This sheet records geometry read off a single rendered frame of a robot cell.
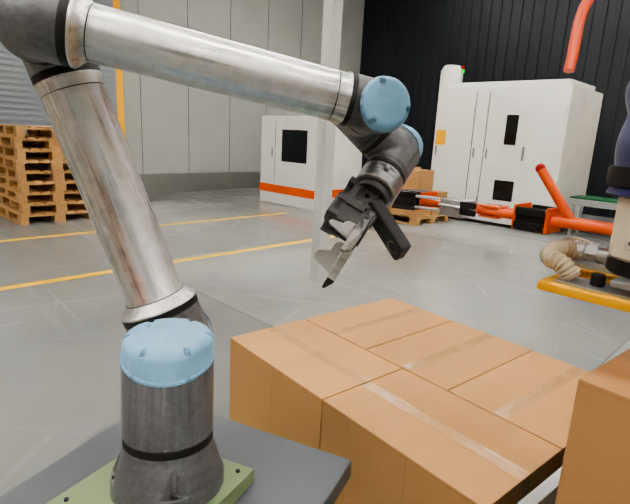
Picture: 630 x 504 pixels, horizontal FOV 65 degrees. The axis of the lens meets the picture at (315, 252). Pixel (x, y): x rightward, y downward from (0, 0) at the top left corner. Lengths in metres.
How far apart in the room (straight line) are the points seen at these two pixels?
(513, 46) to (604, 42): 1.90
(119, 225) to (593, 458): 0.99
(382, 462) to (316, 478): 0.55
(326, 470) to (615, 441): 0.54
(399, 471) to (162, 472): 0.80
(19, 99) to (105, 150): 9.27
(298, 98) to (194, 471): 0.63
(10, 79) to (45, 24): 9.35
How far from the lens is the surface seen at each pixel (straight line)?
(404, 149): 1.02
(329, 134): 4.57
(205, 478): 0.91
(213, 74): 0.83
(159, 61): 0.84
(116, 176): 0.96
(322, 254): 0.95
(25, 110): 10.23
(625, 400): 1.09
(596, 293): 1.12
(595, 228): 1.21
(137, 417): 0.86
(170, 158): 11.43
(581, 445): 1.16
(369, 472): 1.61
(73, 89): 0.97
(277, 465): 1.05
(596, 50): 12.34
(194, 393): 0.84
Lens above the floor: 1.38
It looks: 13 degrees down
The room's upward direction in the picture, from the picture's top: 3 degrees clockwise
